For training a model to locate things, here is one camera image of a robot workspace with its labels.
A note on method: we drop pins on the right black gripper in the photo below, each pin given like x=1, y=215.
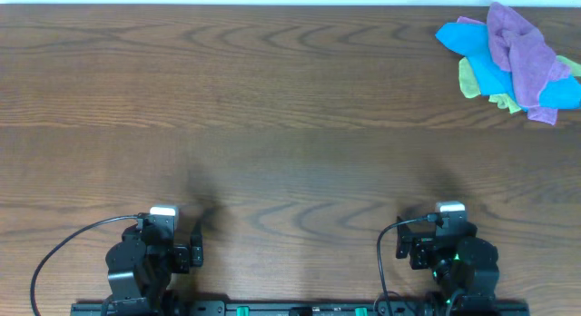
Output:
x=422, y=246

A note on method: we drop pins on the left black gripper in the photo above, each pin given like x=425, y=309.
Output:
x=182, y=253

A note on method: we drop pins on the purple cloth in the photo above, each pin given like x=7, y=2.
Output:
x=518, y=47
x=466, y=20

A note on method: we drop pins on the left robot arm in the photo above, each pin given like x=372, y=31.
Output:
x=141, y=266

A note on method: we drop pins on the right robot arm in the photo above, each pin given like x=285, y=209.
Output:
x=463, y=266

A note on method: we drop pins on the green cloth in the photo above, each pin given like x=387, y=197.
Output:
x=468, y=84

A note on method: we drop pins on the blue cloth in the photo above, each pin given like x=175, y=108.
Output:
x=471, y=41

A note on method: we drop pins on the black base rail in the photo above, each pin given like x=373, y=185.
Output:
x=399, y=308

